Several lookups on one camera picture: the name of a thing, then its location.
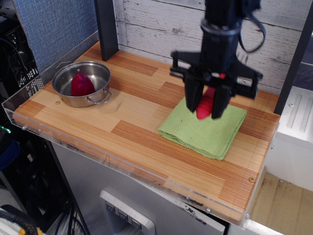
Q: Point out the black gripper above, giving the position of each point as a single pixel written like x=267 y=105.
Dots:
x=216 y=65

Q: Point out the red handled metal spork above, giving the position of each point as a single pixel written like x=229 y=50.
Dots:
x=205 y=106

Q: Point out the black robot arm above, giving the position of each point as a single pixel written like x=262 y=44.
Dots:
x=226 y=17

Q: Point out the green folded napkin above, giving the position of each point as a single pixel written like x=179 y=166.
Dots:
x=209 y=137

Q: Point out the white side cabinet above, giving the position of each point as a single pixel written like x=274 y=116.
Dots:
x=290 y=156

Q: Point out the red toy pepper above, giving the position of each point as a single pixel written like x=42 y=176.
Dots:
x=81 y=85

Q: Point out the small steel pot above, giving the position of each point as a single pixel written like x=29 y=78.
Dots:
x=97 y=73

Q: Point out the stainless steel toy fridge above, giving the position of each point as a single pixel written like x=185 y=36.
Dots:
x=114 y=198

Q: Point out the black plastic crate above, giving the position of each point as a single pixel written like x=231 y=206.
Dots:
x=17 y=63

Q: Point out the clear acrylic table guard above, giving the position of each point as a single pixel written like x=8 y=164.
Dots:
x=126 y=128

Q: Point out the black right post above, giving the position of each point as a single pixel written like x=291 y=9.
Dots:
x=295 y=63

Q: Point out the black post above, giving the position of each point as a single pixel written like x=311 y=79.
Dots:
x=106 y=28
x=295 y=63

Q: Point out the black left post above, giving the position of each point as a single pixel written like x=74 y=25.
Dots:
x=106 y=28

